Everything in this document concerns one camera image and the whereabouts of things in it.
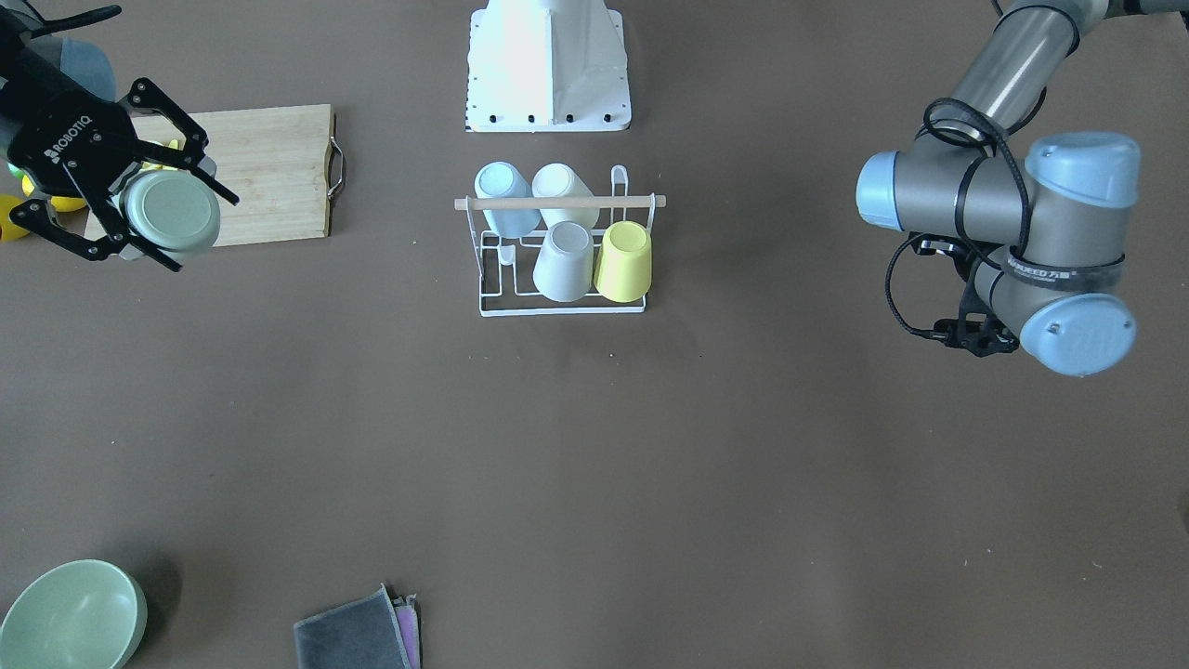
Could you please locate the white wire cup rack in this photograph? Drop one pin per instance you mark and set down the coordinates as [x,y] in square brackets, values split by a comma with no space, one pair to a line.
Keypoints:
[506,232]

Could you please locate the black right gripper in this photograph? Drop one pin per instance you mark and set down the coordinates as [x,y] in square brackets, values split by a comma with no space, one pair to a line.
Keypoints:
[58,125]

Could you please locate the green plastic cup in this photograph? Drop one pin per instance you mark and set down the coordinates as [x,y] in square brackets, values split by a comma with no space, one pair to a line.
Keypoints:
[172,209]

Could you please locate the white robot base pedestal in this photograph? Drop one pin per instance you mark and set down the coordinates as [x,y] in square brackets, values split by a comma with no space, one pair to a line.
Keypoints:
[547,67]

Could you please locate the cream plastic cup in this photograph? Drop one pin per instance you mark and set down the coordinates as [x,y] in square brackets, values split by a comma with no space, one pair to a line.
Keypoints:
[561,181]

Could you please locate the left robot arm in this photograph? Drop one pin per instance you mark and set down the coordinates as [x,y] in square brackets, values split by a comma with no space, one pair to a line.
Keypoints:
[1038,241]

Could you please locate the yellow plastic cup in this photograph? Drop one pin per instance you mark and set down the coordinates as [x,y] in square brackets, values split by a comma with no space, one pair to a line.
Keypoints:
[624,267]

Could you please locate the grey plastic cup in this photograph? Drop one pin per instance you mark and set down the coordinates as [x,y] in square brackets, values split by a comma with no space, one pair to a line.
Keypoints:
[563,270]

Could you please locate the grey folded cloth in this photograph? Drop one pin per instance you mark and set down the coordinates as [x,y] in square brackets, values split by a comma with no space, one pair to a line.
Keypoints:
[378,631]

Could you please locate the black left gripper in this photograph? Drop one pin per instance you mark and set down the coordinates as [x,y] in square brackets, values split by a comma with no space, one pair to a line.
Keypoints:
[960,262]

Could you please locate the wooden cutting board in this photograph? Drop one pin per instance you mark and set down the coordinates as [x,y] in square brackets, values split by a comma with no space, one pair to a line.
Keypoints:
[280,163]

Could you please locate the green bowl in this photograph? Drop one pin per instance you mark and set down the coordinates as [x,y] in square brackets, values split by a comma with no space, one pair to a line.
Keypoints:
[87,613]

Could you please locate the whole yellow lemon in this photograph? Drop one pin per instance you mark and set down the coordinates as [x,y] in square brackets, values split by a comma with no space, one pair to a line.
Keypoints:
[61,204]
[10,231]

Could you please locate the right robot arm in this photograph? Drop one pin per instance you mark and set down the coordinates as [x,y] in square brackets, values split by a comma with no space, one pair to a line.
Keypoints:
[20,19]

